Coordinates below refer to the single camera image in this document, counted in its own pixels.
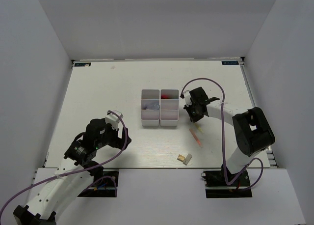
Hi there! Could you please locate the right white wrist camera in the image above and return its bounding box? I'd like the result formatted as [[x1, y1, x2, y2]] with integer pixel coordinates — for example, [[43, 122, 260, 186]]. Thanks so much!
[[180, 90, 192, 107]]

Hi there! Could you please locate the black pink-capped highlighter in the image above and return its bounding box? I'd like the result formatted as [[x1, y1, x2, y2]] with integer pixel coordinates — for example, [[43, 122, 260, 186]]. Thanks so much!
[[160, 95, 171, 99]]

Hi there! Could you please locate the gold pencil sharpener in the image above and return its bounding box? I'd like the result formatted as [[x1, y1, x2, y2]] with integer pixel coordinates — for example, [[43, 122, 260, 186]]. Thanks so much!
[[177, 154, 185, 162]]

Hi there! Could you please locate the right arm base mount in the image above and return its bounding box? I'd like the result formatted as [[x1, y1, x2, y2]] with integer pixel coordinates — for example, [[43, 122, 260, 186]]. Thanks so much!
[[201, 170, 253, 198]]

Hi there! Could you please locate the left blue table label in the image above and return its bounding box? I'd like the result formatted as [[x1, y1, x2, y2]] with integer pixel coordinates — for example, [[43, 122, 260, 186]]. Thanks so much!
[[74, 62, 91, 67]]

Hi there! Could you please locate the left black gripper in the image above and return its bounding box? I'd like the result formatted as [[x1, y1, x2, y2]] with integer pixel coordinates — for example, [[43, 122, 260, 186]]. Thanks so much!
[[95, 120, 131, 150]]

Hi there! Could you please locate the grey white eraser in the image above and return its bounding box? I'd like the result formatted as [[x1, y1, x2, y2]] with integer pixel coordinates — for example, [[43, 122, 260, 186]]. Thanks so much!
[[183, 153, 192, 166]]

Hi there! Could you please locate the yellow slim highlighter pen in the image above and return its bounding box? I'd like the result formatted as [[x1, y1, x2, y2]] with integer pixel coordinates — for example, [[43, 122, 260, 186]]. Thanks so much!
[[194, 123, 204, 134]]

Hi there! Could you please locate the left white organizer box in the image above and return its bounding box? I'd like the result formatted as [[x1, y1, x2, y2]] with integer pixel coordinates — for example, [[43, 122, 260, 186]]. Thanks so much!
[[141, 89, 160, 127]]

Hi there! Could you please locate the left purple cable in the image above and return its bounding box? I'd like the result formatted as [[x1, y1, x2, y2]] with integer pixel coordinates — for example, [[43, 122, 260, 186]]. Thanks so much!
[[0, 110, 130, 216]]

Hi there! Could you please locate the clear blue-capped spray bottle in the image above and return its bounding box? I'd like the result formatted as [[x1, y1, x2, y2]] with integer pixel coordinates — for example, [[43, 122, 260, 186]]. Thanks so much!
[[142, 102, 160, 110]]

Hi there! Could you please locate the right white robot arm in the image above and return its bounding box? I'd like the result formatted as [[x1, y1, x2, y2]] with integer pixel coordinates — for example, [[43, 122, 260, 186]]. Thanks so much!
[[181, 87, 275, 185]]

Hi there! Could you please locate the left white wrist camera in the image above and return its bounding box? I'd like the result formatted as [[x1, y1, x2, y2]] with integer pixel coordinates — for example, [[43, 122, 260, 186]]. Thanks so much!
[[105, 111, 123, 130]]

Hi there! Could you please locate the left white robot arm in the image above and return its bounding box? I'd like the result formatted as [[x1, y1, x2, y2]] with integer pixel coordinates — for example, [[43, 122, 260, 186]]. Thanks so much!
[[13, 111, 131, 225]]

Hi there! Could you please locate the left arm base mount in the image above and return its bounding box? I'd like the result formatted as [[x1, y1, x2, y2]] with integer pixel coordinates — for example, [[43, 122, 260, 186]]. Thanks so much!
[[78, 169, 119, 198]]

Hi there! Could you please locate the right blue table label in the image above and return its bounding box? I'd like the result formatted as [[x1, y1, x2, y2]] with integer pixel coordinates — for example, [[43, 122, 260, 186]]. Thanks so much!
[[221, 60, 239, 65]]

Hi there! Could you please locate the blue table label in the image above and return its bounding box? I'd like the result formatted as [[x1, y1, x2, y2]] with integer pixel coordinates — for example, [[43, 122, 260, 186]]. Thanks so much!
[[221, 60, 239, 65], [74, 62, 91, 67]]

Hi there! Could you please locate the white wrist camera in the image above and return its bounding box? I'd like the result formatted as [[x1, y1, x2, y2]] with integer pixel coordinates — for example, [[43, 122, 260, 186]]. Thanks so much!
[[180, 90, 192, 107], [105, 111, 123, 130]]

